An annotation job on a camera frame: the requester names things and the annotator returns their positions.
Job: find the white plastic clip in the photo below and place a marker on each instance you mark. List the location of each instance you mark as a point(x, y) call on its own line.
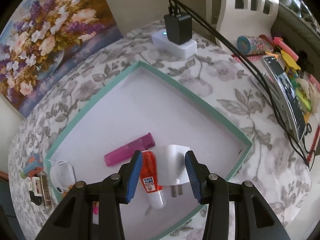
point(34, 186)

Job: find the orange pink toy figure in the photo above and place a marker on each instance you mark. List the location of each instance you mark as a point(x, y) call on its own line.
point(67, 192)

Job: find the black toy car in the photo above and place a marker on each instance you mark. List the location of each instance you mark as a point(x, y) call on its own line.
point(35, 198)

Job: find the pink translucent lighter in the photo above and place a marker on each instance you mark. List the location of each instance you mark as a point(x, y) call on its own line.
point(127, 151)

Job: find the white charger plug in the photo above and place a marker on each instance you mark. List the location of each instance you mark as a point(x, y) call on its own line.
point(171, 170)

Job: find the gold black patterned lighter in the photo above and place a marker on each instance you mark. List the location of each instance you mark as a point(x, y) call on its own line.
point(45, 190)

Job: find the white power strip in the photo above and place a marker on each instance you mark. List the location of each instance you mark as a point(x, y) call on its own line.
point(184, 51)

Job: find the pile of colourful toys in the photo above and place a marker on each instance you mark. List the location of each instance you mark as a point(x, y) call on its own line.
point(286, 57)

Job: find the colourful tape roll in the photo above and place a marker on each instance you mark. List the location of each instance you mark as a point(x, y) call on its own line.
point(250, 45)

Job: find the teal shallow box tray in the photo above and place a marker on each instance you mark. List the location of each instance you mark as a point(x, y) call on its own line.
point(142, 100)

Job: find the white plastic ring band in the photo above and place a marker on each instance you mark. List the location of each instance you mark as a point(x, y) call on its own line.
point(62, 177)

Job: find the floral painting canvas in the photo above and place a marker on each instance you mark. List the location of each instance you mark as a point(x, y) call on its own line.
point(42, 40)

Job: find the black plugged power adapter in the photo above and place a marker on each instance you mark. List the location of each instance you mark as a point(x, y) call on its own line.
point(178, 25)

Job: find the smartphone in stand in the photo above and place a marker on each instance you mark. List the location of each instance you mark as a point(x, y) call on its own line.
point(284, 91)

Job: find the blue red foam toy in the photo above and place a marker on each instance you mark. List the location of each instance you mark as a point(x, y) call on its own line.
point(33, 167)

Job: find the white lattice chair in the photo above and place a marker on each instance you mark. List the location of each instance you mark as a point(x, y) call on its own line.
point(246, 18)

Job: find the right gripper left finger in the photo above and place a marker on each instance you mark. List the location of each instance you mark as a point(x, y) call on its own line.
point(73, 217)

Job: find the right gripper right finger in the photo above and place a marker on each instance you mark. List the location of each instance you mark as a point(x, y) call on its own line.
point(254, 218)

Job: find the red white glue bottle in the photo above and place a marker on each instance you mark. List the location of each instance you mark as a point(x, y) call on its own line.
point(148, 177)

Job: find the floral grey tablecloth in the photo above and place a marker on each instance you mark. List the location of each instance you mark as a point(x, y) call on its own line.
point(272, 165)

